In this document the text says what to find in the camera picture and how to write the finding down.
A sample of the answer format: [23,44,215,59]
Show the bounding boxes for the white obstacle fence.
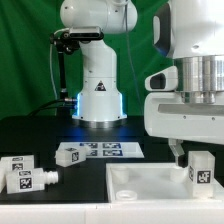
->
[0,194,224,224]

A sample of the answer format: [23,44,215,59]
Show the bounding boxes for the black camera stand pole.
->
[57,49,68,116]

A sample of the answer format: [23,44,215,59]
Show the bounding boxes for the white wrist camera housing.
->
[145,66,178,92]

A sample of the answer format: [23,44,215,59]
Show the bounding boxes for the white square table top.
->
[106,163,224,203]

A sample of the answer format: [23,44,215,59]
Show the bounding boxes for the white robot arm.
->
[60,0,224,157]

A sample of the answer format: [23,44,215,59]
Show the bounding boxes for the white sheet with tags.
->
[58,142,144,158]

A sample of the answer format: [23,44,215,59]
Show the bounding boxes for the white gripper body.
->
[144,92,224,145]

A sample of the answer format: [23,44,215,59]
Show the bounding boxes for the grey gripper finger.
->
[168,138,185,167]

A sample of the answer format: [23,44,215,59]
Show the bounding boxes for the black cables at base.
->
[27,96,79,117]

